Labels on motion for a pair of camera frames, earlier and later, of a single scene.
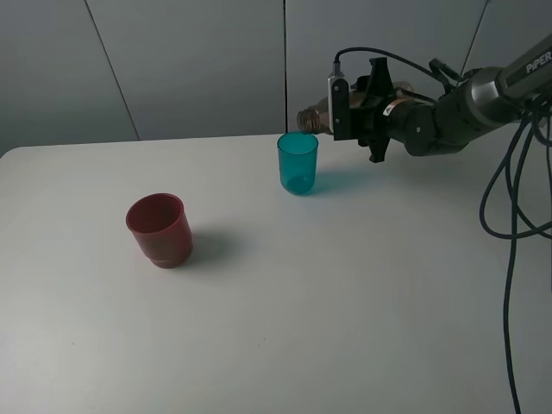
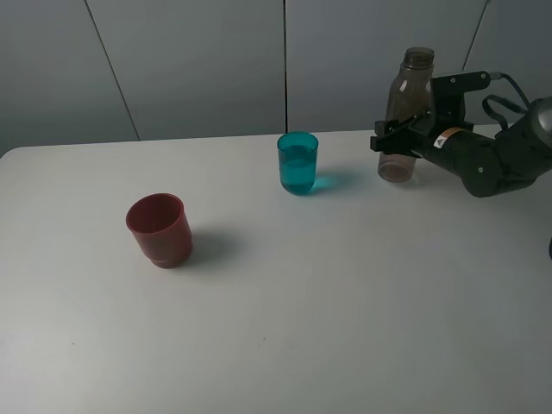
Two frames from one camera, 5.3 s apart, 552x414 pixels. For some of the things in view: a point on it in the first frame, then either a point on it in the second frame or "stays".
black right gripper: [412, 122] -> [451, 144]
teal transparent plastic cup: [297, 153] stays
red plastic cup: [159, 224] stays
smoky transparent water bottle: [316, 118] -> [409, 97]
